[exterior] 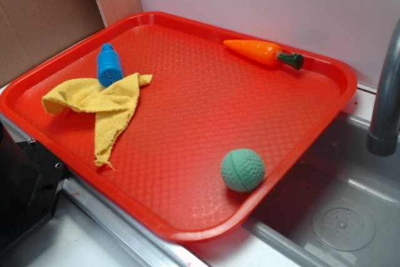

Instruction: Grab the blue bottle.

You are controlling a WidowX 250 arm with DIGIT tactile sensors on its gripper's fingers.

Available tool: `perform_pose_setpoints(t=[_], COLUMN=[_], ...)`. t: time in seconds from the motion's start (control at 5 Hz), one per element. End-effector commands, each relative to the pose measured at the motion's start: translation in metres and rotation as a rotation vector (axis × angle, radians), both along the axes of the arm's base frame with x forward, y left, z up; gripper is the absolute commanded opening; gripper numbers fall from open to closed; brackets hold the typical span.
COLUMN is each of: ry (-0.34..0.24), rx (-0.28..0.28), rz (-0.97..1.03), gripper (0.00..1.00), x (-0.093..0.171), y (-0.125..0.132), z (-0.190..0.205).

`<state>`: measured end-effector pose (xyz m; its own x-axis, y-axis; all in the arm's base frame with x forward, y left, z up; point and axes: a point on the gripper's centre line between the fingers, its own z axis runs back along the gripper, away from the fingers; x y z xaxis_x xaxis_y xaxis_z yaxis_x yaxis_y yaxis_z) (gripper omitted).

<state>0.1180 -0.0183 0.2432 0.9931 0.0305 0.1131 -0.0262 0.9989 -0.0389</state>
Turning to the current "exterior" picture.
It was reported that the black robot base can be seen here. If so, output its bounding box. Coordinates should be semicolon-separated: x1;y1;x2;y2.
1;124;66;253

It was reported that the blue plastic bottle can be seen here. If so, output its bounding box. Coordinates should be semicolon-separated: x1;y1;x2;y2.
97;43;124;88

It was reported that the red plastic tray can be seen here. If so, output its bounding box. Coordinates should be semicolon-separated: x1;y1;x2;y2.
1;13;357;242

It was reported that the green rubber ball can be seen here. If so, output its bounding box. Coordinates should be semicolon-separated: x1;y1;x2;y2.
221;148;266;193

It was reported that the yellow cloth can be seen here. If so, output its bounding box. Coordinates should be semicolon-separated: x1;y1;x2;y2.
42;73;153;169

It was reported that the orange toy carrot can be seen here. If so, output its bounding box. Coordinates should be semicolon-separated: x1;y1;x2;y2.
223;39;304;70

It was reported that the grey toy sink basin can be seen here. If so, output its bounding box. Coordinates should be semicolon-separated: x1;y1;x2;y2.
192;114;399;266

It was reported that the grey sink faucet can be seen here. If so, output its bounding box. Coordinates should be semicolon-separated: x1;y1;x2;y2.
366;24;399;156

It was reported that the brown cardboard panel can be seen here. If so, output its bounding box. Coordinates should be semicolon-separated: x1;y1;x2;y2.
1;0;142;86

